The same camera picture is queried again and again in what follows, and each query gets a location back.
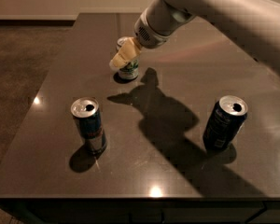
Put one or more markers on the white gripper with vents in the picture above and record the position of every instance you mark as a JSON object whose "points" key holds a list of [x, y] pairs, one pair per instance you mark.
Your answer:
{"points": [[146, 34]]}

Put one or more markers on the white green 7up can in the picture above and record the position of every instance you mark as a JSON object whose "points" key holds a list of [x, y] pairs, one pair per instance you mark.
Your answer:
{"points": [[130, 71]]}

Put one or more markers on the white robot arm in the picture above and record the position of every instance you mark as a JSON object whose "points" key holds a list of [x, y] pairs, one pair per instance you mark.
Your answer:
{"points": [[253, 25]]}

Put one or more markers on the blue silver Red Bull can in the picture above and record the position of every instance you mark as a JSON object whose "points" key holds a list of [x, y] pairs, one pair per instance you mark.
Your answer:
{"points": [[87, 116]]}

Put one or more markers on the dark blue Pepsi can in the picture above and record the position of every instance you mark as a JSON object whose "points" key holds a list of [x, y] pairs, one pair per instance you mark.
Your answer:
{"points": [[227, 117]]}

